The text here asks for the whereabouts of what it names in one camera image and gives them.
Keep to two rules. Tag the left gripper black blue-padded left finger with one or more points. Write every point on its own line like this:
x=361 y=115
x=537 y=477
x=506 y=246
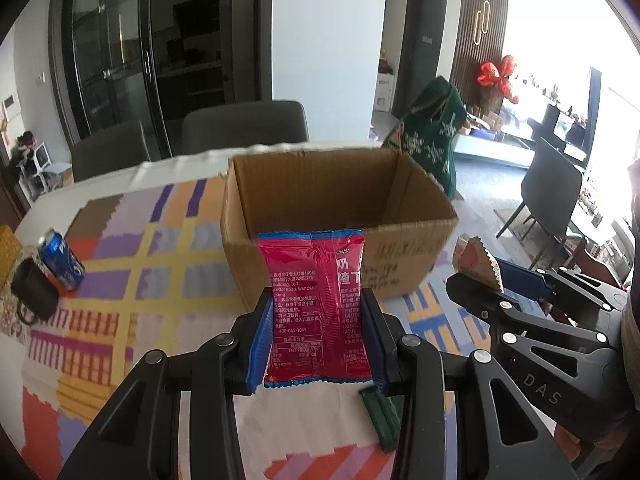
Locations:
x=136 y=433

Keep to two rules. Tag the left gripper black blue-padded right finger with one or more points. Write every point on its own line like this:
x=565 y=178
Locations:
x=462 y=404

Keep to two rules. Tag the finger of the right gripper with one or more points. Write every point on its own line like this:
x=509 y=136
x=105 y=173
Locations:
x=502 y=315
x=547 y=286

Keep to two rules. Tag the brown pastry snack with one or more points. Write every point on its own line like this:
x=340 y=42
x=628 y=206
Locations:
x=472 y=259

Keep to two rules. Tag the pink snack packet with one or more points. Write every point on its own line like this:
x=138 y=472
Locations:
x=316 y=286

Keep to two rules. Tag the dark green snack packet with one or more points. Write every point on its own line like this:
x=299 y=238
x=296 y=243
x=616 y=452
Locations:
x=385 y=413

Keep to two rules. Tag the grey dining chair right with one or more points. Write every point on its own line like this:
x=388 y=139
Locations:
x=549 y=190

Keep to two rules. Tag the brown cardboard box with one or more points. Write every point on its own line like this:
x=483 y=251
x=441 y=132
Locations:
x=405 y=216

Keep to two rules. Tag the colourful patterned tablecloth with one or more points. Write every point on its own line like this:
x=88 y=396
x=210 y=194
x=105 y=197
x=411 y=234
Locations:
x=157 y=278

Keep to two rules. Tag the black mug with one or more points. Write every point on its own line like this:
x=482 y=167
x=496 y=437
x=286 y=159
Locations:
x=37 y=297

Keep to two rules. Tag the green Christmas stocking bag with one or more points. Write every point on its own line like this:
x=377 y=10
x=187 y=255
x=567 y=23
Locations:
x=426 y=132

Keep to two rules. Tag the blue soda can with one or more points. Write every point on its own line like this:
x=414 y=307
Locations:
x=61 y=261

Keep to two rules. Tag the red ribbon bow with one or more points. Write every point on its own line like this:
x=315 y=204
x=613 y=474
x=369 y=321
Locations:
x=492 y=75

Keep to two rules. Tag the gold box at edge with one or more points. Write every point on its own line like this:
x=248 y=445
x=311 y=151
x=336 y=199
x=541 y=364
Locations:
x=10 y=253

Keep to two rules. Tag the grey chair behind table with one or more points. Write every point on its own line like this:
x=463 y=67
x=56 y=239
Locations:
x=242 y=125

